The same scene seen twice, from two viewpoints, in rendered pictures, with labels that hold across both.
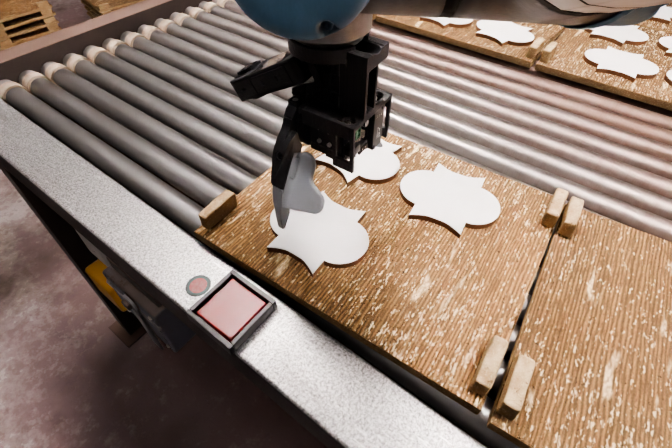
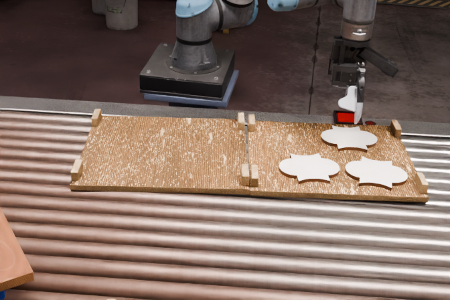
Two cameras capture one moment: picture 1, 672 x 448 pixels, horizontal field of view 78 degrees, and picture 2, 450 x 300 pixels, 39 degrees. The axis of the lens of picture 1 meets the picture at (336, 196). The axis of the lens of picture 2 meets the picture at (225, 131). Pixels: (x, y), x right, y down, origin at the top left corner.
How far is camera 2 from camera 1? 1.79 m
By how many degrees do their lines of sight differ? 100
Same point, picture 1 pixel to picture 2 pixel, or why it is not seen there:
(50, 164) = not seen: outside the picture
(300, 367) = (309, 119)
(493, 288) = (262, 146)
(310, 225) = (353, 136)
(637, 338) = (202, 148)
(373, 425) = (275, 117)
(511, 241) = (266, 163)
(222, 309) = (349, 116)
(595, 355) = (216, 140)
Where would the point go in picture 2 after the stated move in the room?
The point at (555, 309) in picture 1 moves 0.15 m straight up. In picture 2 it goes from (236, 147) to (238, 94)
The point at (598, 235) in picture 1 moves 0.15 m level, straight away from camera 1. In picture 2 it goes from (227, 178) to (213, 215)
